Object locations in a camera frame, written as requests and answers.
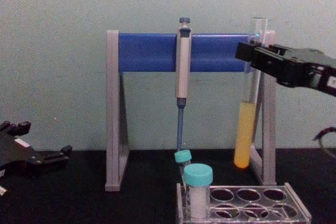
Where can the large white tube teal cap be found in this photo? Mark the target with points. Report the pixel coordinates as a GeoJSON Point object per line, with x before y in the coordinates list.
{"type": "Point", "coordinates": [198, 190]}

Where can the clear plastic tube rack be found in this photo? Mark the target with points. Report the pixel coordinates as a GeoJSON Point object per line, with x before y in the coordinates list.
{"type": "Point", "coordinates": [262, 205]}

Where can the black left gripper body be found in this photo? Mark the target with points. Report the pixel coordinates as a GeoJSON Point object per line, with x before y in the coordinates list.
{"type": "Point", "coordinates": [18, 155]}

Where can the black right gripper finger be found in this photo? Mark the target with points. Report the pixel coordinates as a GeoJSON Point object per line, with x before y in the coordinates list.
{"type": "Point", "coordinates": [278, 48]}
{"type": "Point", "coordinates": [258, 57]}

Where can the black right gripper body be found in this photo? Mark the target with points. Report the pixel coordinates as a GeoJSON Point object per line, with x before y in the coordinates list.
{"type": "Point", "coordinates": [307, 68]}

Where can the grey stand with blue bar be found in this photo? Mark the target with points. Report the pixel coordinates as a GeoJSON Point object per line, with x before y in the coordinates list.
{"type": "Point", "coordinates": [152, 53]}

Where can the black table cloth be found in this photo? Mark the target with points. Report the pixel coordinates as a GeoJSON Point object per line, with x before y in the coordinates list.
{"type": "Point", "coordinates": [78, 203]}

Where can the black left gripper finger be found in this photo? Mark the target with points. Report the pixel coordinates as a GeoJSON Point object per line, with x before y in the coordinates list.
{"type": "Point", "coordinates": [17, 128]}
{"type": "Point", "coordinates": [57, 157]}

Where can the small tube with teal cap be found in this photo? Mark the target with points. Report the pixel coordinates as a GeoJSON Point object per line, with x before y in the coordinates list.
{"type": "Point", "coordinates": [183, 156]}

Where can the glass test tube yellow liquid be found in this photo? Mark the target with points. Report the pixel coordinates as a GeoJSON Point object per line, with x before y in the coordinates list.
{"type": "Point", "coordinates": [245, 134]}

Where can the grey pipette with blue tip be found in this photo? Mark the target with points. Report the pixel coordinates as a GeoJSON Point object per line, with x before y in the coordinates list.
{"type": "Point", "coordinates": [183, 64]}

